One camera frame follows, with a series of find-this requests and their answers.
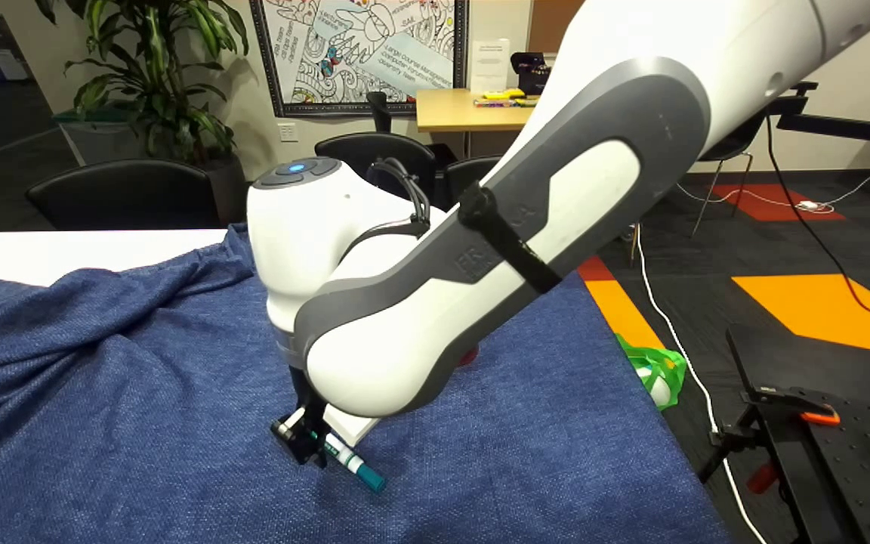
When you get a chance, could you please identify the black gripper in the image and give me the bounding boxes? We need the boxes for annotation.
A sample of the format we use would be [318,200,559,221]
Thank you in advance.
[270,362,340,469]

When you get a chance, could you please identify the green and white marker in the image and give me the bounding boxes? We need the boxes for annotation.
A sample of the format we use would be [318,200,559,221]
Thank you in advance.
[321,432,391,497]

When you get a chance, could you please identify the blue denim cloth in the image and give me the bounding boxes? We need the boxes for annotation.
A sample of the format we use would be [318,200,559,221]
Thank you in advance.
[0,221,733,544]

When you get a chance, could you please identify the grey plant pot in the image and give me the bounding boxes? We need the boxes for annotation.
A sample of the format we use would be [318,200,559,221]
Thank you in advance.
[195,154,248,224]

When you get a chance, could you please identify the green plastic bag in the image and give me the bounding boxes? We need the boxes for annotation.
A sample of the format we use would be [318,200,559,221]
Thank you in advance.
[612,333,690,413]

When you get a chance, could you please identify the light wooden desk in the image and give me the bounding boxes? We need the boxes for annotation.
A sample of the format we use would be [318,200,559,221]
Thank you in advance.
[415,86,549,135]

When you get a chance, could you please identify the green potted plant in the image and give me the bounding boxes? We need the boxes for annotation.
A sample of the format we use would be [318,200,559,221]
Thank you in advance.
[34,0,252,170]

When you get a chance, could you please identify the yellow item on desk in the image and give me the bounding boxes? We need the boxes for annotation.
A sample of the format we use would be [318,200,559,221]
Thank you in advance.
[471,89,541,111]

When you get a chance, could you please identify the framed drawing poster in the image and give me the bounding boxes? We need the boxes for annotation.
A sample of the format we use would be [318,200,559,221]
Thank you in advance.
[248,0,471,119]

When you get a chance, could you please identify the white paper sign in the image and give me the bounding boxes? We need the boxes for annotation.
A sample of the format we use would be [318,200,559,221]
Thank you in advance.
[468,37,513,97]

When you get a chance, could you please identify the black desk phone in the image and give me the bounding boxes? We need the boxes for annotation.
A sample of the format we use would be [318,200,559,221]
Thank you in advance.
[506,47,557,97]

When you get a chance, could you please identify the black stand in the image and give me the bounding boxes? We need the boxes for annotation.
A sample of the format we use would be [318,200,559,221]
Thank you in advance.
[699,329,870,544]

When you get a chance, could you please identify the brown cork board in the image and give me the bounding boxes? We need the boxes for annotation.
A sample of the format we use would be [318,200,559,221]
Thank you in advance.
[526,0,586,53]

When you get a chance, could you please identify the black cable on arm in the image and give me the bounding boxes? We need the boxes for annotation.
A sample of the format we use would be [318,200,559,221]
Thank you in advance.
[361,154,435,238]

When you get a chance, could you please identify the thick white cable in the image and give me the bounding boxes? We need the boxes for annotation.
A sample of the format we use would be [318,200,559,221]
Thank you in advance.
[632,221,769,544]

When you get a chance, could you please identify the orange handled clamp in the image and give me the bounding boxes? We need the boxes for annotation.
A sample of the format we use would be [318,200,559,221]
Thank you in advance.
[750,380,846,432]

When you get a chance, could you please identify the thin white cable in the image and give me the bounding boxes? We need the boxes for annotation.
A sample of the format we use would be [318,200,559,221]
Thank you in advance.
[657,144,870,218]

